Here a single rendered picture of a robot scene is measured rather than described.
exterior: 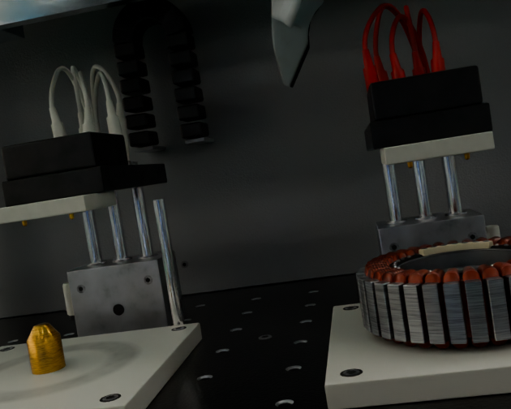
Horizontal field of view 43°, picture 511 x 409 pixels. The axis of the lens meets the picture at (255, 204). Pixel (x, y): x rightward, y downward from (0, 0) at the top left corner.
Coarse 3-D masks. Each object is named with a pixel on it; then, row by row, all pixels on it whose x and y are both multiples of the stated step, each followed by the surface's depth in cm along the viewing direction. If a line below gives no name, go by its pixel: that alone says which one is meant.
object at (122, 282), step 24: (96, 264) 52; (120, 264) 50; (144, 264) 49; (72, 288) 50; (96, 288) 50; (120, 288) 50; (144, 288) 50; (96, 312) 50; (120, 312) 50; (144, 312) 50; (168, 312) 50
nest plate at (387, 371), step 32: (352, 320) 39; (352, 352) 32; (384, 352) 31; (416, 352) 31; (448, 352) 30; (480, 352) 29; (352, 384) 28; (384, 384) 28; (416, 384) 28; (448, 384) 27; (480, 384) 27
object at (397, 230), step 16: (384, 224) 49; (400, 224) 47; (416, 224) 46; (432, 224) 46; (448, 224) 46; (464, 224) 46; (480, 224) 46; (384, 240) 47; (400, 240) 46; (416, 240) 46; (432, 240) 46; (448, 240) 46
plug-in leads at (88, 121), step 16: (96, 64) 53; (80, 80) 50; (96, 80) 52; (112, 80) 52; (80, 96) 54; (96, 96) 53; (80, 112) 53; (96, 112) 54; (112, 112) 50; (64, 128) 50; (80, 128) 52; (96, 128) 55; (112, 128) 49; (128, 160) 50
